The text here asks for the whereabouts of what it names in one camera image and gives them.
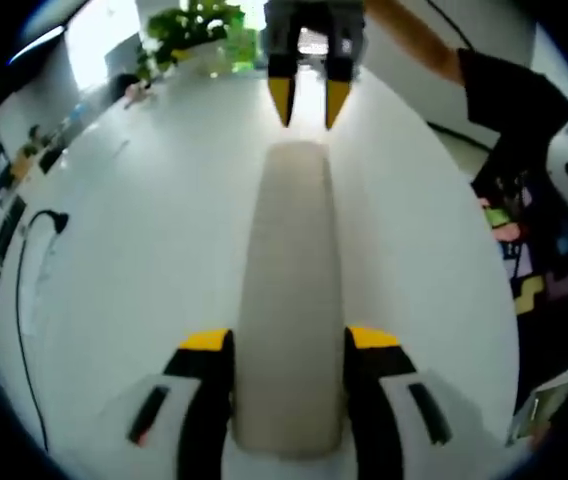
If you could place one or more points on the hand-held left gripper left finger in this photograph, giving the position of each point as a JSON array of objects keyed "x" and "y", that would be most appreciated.
[{"x": 189, "y": 400}]

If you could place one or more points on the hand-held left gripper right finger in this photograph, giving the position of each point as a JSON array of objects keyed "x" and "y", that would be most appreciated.
[{"x": 394, "y": 400}]

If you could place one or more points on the potted green plant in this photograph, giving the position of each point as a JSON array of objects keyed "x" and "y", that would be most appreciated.
[{"x": 179, "y": 25}]

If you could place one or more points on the small toy figure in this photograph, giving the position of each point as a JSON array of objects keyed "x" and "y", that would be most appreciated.
[{"x": 139, "y": 95}]

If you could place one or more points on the shiny flat packet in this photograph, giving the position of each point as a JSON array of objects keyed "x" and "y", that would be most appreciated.
[{"x": 544, "y": 410}]

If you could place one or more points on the black chair back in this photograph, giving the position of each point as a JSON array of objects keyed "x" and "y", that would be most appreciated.
[{"x": 126, "y": 85}]

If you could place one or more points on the grey standing board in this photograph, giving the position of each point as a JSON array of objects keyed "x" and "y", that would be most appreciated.
[{"x": 121, "y": 55}]

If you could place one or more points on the straight ceiling light strip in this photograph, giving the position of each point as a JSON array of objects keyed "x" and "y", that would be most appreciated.
[{"x": 39, "y": 42}]

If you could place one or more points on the cardboard box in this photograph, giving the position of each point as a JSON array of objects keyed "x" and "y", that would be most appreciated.
[{"x": 21, "y": 166}]

